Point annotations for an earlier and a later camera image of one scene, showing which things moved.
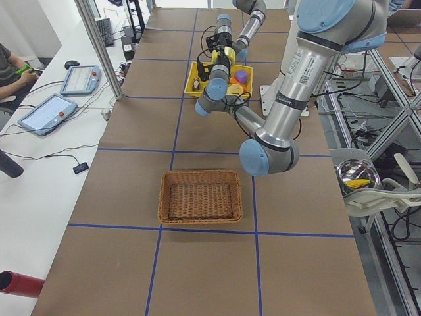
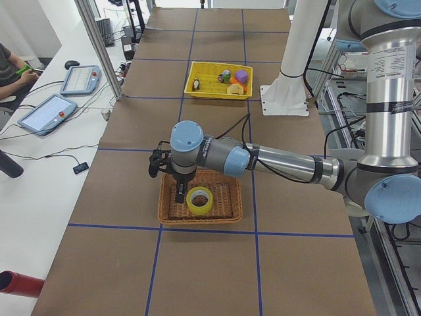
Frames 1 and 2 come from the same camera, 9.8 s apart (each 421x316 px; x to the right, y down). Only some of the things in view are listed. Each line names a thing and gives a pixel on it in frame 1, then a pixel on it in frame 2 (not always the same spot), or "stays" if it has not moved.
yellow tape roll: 229,52 to 194,191
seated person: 16,78 stays
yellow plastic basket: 196,85 stays
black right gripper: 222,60 to 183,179
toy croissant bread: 235,88 stays
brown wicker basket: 200,197 stays
